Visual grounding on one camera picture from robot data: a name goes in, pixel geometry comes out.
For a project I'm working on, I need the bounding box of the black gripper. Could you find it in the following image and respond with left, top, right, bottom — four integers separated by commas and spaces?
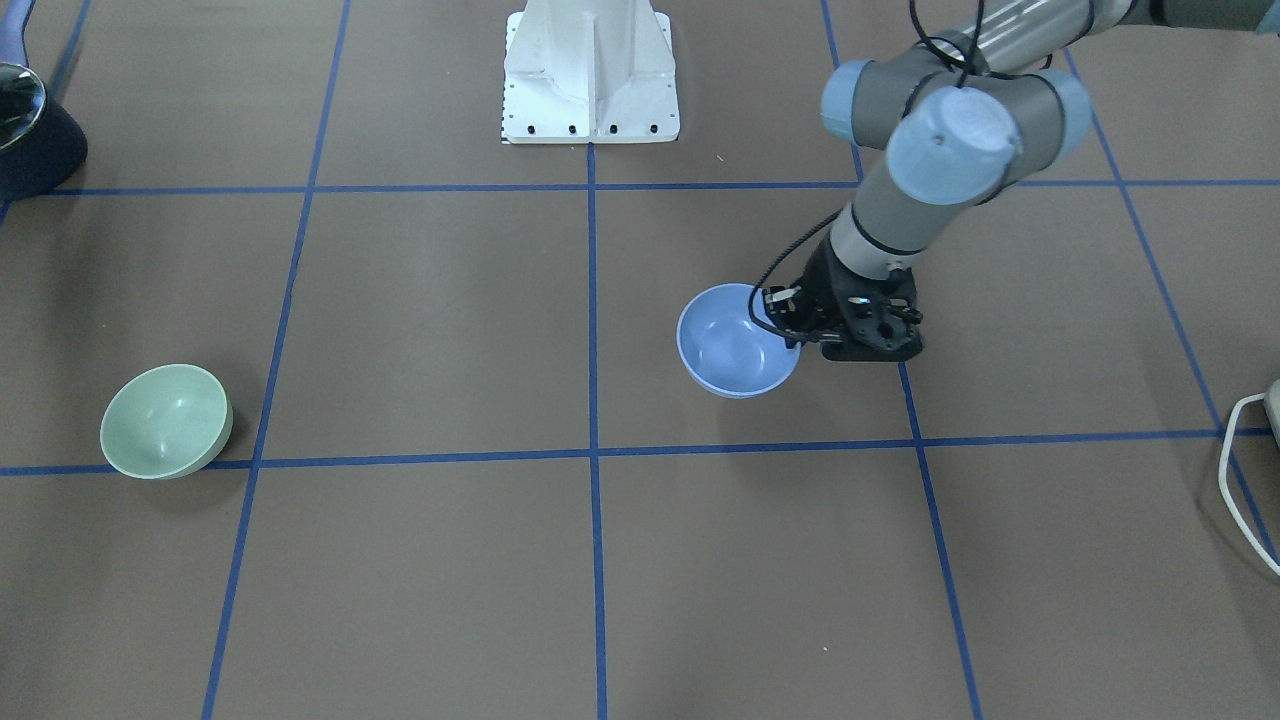
751, 238, 925, 363

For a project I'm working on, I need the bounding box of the green bowl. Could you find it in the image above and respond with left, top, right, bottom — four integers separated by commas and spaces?
99, 364, 234, 480

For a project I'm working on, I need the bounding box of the white toaster power cable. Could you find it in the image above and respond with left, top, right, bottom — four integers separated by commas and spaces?
1217, 393, 1280, 578

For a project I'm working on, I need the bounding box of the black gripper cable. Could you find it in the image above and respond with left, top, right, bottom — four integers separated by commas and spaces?
748, 0, 1001, 323

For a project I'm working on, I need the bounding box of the blue bowl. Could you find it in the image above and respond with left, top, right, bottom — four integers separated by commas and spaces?
675, 283, 801, 398

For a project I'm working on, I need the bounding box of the dark round object with metal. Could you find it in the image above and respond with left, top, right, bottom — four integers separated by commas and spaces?
1, 1, 88, 202

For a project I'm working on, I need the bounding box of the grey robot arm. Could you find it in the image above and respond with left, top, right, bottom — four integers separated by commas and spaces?
746, 1, 1132, 363

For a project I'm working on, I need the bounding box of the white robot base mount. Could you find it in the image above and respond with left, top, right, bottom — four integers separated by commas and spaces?
500, 1, 681, 145

